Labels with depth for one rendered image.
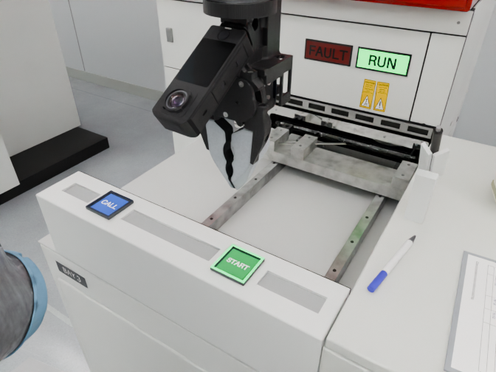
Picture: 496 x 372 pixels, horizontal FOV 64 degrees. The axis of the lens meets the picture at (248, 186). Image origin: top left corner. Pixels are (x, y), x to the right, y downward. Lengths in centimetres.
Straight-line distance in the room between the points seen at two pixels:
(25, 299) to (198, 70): 33
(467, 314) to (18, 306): 52
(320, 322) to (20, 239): 199
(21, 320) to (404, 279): 47
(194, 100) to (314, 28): 68
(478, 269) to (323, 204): 40
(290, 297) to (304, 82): 65
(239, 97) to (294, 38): 65
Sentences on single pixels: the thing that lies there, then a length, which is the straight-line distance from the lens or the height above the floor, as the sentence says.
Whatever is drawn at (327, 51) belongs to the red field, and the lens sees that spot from 101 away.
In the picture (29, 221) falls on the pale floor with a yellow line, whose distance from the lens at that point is 246.
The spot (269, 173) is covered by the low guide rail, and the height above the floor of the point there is 84.
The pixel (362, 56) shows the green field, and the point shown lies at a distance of 98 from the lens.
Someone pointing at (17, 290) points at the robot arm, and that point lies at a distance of 54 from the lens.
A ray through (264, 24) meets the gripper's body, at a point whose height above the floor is 128.
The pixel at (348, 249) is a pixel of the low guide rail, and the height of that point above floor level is 85.
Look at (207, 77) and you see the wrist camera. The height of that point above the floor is 125.
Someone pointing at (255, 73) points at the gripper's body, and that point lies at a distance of 40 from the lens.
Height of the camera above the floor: 137
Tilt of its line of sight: 34 degrees down
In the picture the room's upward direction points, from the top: straight up
